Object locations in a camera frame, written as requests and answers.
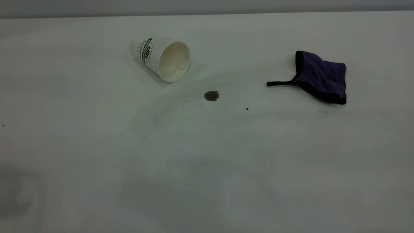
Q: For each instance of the dark brown liquid stain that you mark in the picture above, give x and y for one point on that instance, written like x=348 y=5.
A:
x=211 y=95

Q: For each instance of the purple microfiber cloth black trim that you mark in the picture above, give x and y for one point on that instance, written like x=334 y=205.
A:
x=321 y=77

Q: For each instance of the white paper cup green logo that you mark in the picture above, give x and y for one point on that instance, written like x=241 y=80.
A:
x=168 y=60

